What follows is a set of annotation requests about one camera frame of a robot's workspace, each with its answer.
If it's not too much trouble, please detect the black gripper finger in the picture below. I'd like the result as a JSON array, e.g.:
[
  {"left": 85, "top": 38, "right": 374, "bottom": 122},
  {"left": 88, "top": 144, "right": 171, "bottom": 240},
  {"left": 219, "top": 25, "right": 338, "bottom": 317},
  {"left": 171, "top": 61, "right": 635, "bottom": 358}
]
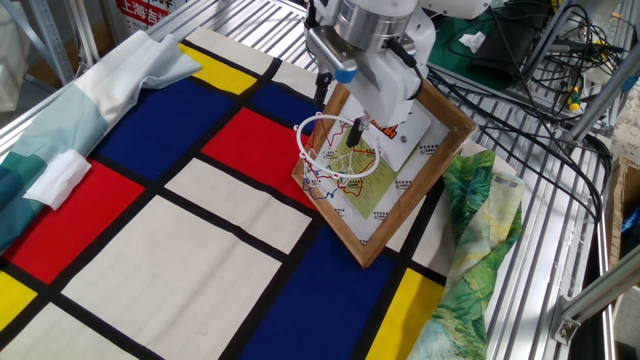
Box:
[
  {"left": 313, "top": 71, "right": 334, "bottom": 112},
  {"left": 345, "top": 117, "right": 365, "bottom": 149}
]

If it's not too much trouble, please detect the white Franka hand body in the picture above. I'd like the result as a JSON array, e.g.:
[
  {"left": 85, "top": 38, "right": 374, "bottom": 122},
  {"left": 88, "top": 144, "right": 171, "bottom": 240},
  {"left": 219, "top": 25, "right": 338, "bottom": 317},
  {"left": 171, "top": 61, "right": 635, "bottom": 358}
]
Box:
[{"left": 348, "top": 9, "right": 437, "bottom": 130}]

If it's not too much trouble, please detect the white backboard with basketball logo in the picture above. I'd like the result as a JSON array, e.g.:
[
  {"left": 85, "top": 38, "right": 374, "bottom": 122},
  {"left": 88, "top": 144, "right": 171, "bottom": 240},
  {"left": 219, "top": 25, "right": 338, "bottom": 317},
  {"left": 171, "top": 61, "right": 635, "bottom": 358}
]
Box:
[{"left": 369, "top": 102, "right": 432, "bottom": 174}]

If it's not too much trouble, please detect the white hoop with net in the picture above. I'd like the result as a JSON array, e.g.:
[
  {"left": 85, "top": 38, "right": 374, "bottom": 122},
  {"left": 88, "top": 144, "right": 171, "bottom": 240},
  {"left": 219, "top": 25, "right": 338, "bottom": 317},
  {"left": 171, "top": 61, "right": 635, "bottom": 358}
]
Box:
[{"left": 294, "top": 113, "right": 385, "bottom": 202}]

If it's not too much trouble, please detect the green mat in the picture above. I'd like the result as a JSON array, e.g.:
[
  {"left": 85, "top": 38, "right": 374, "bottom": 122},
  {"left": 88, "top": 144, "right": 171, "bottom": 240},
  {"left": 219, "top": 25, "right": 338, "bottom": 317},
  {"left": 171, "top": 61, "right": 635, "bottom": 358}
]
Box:
[{"left": 428, "top": 9, "right": 551, "bottom": 92}]

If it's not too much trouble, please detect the white crumpled paper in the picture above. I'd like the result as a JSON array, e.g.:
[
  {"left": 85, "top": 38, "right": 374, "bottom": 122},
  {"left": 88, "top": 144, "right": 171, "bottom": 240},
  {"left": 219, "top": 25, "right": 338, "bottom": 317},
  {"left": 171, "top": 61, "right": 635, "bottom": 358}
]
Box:
[{"left": 458, "top": 30, "right": 487, "bottom": 54}]

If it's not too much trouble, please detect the black pouch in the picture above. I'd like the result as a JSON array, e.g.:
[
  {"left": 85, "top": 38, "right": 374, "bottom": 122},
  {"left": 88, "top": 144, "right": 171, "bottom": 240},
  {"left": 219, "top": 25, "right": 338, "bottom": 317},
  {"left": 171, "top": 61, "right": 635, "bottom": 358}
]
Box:
[{"left": 467, "top": 4, "right": 551, "bottom": 84}]

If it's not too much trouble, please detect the green floral cloth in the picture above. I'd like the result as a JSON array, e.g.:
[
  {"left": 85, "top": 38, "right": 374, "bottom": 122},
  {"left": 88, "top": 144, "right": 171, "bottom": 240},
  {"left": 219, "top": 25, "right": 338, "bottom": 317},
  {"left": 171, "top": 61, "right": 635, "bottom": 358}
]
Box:
[{"left": 407, "top": 149, "right": 526, "bottom": 360}]

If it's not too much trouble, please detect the red white sign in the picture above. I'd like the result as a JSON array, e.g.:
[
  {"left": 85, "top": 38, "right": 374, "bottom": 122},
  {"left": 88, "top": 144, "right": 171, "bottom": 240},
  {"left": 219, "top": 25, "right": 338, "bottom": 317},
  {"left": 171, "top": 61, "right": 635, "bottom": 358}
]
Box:
[{"left": 115, "top": 0, "right": 174, "bottom": 34}]

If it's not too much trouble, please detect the aluminium strut beam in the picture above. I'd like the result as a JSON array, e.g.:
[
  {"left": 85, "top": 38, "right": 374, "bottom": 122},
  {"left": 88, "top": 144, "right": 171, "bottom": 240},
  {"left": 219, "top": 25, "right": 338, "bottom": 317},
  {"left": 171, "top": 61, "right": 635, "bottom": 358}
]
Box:
[{"left": 564, "top": 54, "right": 640, "bottom": 144}]

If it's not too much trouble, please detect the colour block tablecloth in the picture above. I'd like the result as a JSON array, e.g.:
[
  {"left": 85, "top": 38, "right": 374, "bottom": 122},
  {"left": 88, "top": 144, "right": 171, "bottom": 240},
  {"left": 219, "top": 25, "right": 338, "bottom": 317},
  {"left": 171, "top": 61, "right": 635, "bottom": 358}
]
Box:
[{"left": 0, "top": 25, "right": 451, "bottom": 360}]

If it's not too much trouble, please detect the beige patterned cloth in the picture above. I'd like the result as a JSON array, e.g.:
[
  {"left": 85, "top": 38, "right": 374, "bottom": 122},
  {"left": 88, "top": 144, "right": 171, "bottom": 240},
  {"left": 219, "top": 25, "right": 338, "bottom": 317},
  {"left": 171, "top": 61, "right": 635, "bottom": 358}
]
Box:
[{"left": 610, "top": 82, "right": 640, "bottom": 166}]

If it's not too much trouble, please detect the pale blue teal cloth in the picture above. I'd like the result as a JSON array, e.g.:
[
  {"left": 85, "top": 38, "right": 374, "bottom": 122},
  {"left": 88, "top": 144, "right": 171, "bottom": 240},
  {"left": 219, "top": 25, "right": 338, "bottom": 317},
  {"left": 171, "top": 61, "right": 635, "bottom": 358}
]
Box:
[{"left": 0, "top": 30, "right": 203, "bottom": 256}]

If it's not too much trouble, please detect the cardboard box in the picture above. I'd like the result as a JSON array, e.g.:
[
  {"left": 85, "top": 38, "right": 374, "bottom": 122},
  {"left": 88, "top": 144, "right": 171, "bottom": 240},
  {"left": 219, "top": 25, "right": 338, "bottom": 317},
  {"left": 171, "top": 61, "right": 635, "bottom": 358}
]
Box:
[{"left": 607, "top": 155, "right": 640, "bottom": 271}]

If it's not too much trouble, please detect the grey perforated metal upright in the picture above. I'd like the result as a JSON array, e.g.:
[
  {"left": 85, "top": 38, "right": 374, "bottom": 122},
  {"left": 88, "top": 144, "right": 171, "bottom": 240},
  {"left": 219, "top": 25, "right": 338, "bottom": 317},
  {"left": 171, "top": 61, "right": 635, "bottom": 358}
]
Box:
[{"left": 19, "top": 0, "right": 76, "bottom": 86}]

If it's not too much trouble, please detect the blue plastic item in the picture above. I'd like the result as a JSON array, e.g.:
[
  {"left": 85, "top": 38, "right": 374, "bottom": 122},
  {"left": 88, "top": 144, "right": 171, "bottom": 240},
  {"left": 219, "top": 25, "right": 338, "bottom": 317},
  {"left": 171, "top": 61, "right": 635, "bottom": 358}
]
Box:
[{"left": 622, "top": 204, "right": 640, "bottom": 239}]

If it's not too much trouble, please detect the white folded tissue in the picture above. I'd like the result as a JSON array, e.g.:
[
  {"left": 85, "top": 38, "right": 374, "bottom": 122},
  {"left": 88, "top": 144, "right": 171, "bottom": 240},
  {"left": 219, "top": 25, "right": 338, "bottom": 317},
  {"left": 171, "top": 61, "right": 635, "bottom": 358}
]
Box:
[{"left": 22, "top": 148, "right": 93, "bottom": 211}]

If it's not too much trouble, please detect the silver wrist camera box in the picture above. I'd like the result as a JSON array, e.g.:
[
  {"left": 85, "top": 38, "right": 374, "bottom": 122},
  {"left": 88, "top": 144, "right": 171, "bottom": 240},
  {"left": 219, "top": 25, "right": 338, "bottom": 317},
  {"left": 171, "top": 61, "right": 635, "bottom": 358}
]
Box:
[{"left": 304, "top": 25, "right": 360, "bottom": 85}]

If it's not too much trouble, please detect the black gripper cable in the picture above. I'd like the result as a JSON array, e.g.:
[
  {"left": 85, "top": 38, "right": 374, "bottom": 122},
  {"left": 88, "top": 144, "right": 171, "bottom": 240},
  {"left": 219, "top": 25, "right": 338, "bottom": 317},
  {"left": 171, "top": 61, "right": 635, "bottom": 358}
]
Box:
[{"left": 384, "top": 37, "right": 425, "bottom": 99}]

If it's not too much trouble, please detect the black camera cable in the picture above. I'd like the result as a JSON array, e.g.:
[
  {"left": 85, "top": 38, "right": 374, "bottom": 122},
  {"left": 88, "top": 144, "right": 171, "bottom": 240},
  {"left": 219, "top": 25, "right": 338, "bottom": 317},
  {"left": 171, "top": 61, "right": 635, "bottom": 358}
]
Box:
[{"left": 303, "top": 0, "right": 319, "bottom": 30}]

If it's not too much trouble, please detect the wooden picture frame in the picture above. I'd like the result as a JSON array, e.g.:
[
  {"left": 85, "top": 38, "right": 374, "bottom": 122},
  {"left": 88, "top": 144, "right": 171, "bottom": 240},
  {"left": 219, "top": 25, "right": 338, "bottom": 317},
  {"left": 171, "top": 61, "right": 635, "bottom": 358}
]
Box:
[{"left": 290, "top": 79, "right": 477, "bottom": 270}]

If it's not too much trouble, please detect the black table cable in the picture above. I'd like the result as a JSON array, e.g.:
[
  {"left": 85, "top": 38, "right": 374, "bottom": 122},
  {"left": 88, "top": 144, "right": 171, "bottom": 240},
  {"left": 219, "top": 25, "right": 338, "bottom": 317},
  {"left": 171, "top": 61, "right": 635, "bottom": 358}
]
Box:
[{"left": 427, "top": 64, "right": 614, "bottom": 224}]

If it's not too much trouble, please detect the aluminium beam with bracket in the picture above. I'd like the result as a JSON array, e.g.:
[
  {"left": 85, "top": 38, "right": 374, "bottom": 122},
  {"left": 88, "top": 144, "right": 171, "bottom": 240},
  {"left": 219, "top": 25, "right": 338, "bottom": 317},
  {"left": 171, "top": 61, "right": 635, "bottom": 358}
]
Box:
[{"left": 549, "top": 259, "right": 640, "bottom": 346}]

